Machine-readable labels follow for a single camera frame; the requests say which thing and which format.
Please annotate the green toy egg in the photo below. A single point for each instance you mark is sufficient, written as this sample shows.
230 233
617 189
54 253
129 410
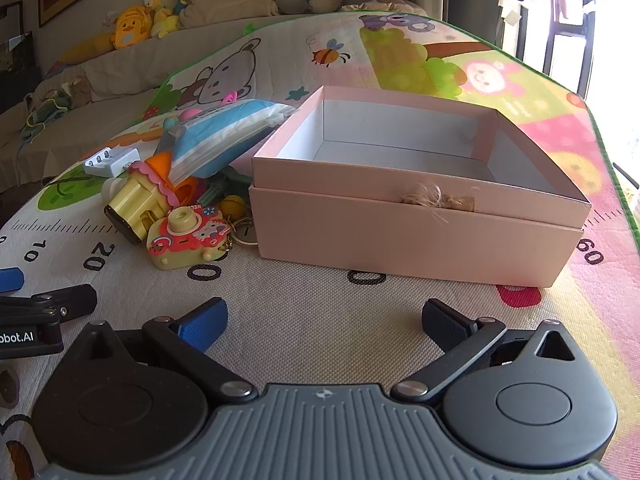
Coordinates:
170 122

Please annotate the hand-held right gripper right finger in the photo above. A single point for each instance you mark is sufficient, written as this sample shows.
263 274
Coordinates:
442 324

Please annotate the long yellow plush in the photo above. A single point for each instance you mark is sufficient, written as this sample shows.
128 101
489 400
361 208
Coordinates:
85 50

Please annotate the small pink plastic piece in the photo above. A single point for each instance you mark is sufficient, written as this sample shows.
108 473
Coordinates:
230 96

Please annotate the yellow white duck plush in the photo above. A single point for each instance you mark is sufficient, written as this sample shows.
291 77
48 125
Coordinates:
162 17

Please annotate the printed play mat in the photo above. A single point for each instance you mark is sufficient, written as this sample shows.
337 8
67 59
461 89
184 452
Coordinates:
310 305

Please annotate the yellow toy house orange roof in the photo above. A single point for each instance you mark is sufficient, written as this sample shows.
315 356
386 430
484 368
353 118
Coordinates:
137 200

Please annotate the small brown plush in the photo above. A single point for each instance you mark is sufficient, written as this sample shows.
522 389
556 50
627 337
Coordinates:
77 91

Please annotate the green plastic toy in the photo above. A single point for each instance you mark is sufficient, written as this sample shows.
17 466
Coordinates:
232 176

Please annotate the pink plastic toy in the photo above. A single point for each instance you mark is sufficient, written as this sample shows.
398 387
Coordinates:
190 114

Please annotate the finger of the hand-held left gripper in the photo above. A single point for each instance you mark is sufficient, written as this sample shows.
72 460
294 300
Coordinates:
70 300
10 280

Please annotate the dark cabinet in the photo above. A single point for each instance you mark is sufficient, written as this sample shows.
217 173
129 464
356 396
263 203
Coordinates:
17 75

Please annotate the pink cardboard box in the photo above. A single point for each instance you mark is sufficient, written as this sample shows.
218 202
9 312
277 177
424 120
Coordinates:
400 245

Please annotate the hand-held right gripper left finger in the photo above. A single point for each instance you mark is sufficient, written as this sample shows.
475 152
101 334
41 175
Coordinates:
210 324

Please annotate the white charger plug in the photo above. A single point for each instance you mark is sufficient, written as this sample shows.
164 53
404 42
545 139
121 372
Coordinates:
112 162

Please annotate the yellow pink toy camera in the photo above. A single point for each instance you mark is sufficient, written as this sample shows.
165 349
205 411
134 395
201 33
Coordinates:
185 242

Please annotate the dark chair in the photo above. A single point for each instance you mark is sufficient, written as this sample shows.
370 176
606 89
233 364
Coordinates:
575 35

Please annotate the beige covered sofa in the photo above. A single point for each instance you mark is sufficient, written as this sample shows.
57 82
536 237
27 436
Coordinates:
125 77

